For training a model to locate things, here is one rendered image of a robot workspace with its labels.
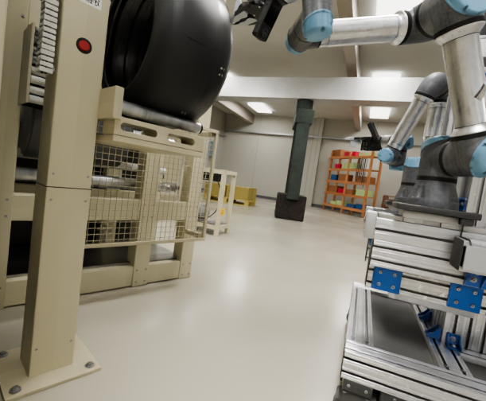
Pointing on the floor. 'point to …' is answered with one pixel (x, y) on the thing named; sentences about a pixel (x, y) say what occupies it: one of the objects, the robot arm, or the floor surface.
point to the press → (289, 207)
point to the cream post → (63, 188)
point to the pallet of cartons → (234, 194)
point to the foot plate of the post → (20, 385)
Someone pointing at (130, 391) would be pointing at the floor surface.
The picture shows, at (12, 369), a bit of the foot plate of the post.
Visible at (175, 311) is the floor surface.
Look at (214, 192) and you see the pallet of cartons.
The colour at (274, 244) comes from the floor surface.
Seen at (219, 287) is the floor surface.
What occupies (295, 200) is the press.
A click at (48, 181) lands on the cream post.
